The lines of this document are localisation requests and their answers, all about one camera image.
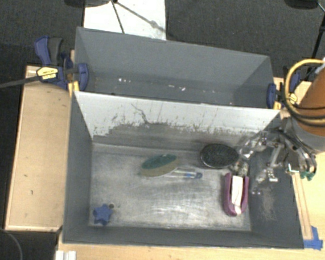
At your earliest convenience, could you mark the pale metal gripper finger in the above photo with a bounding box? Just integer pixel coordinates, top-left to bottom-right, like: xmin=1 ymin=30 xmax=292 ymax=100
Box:
xmin=251 ymin=166 xmax=281 ymax=197
xmin=231 ymin=129 xmax=269 ymax=177

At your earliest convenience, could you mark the black round disc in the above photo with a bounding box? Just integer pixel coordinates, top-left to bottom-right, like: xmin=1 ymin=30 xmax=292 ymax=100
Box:
xmin=199 ymin=142 xmax=240 ymax=172

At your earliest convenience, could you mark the pale wood board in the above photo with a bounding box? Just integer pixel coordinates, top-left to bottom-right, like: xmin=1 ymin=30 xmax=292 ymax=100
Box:
xmin=4 ymin=64 xmax=79 ymax=236

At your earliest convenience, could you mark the blue star-shaped toy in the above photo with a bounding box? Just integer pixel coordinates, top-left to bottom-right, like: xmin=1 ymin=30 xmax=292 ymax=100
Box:
xmin=91 ymin=202 xmax=115 ymax=227

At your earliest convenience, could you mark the grey metal bin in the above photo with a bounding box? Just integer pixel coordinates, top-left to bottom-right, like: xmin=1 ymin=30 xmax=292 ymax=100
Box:
xmin=55 ymin=26 xmax=324 ymax=260

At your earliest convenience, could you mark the purple and white stapler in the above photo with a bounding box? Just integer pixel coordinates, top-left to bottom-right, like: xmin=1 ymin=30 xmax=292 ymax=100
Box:
xmin=220 ymin=172 xmax=251 ymax=218

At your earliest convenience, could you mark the clear pen with blue cap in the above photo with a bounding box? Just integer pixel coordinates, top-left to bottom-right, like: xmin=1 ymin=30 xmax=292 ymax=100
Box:
xmin=168 ymin=168 xmax=204 ymax=181

